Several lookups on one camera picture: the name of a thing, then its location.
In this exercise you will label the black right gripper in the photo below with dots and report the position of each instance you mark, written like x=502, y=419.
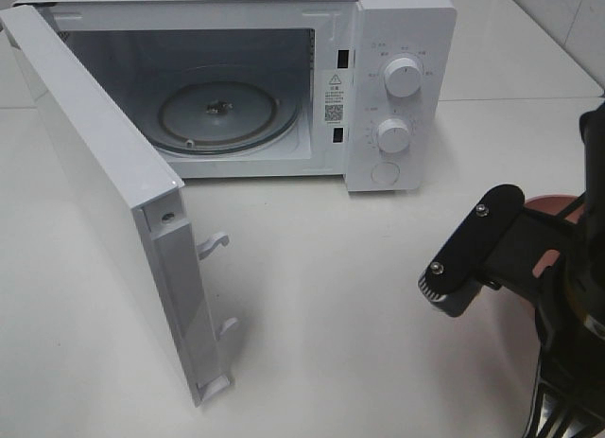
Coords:
x=568, y=393

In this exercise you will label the pink round plate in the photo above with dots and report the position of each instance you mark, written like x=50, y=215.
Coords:
x=550, y=211

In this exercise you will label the round white door button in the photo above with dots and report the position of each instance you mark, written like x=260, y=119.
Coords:
x=385, y=173

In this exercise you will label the white microwave door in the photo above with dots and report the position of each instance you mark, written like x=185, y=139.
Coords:
x=129, y=194

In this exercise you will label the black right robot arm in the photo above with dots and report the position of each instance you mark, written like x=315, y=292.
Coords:
x=583, y=261

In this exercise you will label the lower white microwave knob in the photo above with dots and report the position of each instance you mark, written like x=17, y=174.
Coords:
x=393, y=136

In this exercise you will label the white microwave knob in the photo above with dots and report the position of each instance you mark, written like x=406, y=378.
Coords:
x=403, y=76
x=393, y=136

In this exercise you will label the upper white microwave knob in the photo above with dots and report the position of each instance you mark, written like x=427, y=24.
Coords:
x=403, y=76

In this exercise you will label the white microwave oven body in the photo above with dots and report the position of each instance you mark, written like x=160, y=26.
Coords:
x=328, y=55

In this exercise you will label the glass microwave turntable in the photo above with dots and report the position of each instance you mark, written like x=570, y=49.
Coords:
x=220, y=117

